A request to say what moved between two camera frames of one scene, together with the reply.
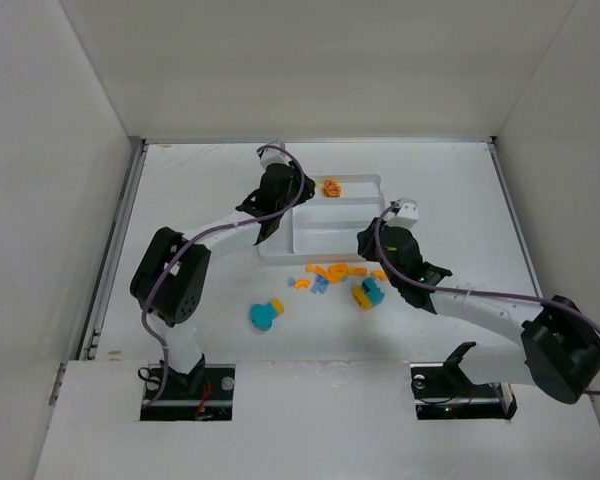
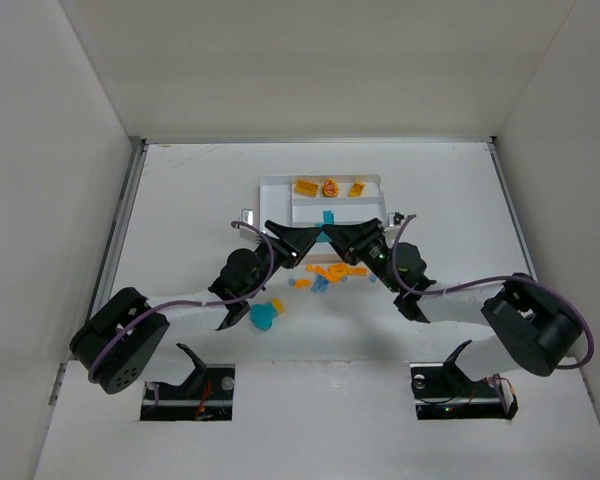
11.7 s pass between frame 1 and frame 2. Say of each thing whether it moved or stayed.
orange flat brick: stayed
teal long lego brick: moved
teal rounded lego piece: stayed
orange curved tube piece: stayed
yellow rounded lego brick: moved
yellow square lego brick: stayed
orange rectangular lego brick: stayed
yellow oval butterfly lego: stayed
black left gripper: moved
